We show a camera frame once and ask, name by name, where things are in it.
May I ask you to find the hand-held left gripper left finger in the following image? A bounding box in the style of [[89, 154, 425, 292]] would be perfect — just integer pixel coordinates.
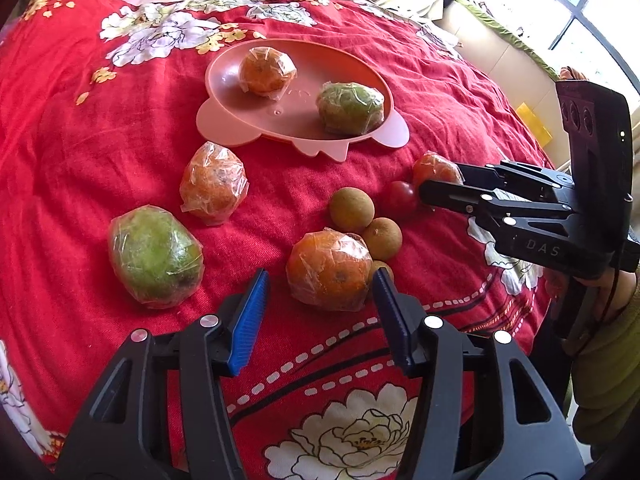
[[55, 267, 271, 480]]

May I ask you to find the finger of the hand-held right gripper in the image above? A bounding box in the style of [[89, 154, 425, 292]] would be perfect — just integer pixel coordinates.
[[455, 160, 577, 202], [418, 178, 622, 280]]

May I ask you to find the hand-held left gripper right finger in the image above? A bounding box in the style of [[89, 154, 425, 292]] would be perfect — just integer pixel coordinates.
[[371, 266, 586, 480]]

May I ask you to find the plastic-wrapped orange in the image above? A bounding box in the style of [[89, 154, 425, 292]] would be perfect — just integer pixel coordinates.
[[179, 141, 249, 226], [411, 151, 465, 191], [238, 46, 297, 101], [286, 228, 373, 312]]

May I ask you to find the red cherry tomato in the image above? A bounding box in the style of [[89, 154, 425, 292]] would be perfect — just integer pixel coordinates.
[[382, 180, 419, 215]]

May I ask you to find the brown longan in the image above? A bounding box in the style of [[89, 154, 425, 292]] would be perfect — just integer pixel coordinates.
[[329, 187, 375, 233], [368, 260, 395, 286], [361, 217, 403, 262]]

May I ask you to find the plastic-wrapped green citrus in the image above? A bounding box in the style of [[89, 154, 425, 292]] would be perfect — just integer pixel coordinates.
[[108, 205, 205, 309], [316, 81, 386, 136]]

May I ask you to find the pink plastic plate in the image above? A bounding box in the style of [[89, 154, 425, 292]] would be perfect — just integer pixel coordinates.
[[196, 38, 411, 163]]

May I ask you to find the person's right hand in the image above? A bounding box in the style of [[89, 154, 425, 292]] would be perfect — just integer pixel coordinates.
[[582, 270, 639, 328]]

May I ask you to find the yellow packet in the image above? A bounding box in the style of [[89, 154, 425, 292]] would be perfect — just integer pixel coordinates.
[[515, 102, 554, 149]]

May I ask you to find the beige sofa with green trim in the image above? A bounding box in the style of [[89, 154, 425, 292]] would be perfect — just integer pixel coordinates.
[[439, 0, 568, 163]]

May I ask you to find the window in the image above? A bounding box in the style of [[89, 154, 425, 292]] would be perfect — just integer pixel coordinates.
[[484, 0, 640, 93]]

